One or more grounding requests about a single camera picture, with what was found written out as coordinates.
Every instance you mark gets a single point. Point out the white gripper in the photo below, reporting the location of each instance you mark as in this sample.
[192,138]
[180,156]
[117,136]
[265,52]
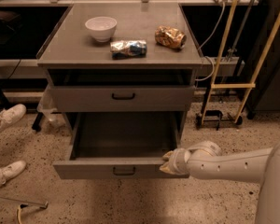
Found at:
[179,161]

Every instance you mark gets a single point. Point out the grey drawer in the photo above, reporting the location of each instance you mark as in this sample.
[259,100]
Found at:
[121,98]
[116,145]

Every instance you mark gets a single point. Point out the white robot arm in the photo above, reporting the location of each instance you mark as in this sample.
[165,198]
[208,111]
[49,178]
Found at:
[205,161]

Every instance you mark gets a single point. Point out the grey top drawer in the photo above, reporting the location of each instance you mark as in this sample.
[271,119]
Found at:
[121,98]

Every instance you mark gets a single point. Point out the grey drawer cabinet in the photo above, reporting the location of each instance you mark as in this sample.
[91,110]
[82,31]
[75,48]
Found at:
[74,58]

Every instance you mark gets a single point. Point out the crushed blue silver can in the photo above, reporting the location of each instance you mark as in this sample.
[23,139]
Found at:
[128,48]

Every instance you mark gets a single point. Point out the crushed gold can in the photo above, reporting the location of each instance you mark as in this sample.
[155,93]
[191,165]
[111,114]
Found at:
[170,37]

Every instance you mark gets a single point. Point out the grey grabber stick tool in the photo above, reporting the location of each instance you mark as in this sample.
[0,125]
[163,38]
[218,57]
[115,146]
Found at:
[22,204]

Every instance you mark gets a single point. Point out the white bowl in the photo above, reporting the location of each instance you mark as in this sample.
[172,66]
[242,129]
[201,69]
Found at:
[101,28]

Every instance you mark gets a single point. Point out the white sneaker upper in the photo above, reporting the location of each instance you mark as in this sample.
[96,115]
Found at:
[11,116]

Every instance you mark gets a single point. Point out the white sneaker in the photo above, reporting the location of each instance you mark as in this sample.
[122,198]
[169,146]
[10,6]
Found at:
[11,116]
[9,172]

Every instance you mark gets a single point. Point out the white sneaker lower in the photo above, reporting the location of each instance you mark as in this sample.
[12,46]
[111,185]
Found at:
[9,172]

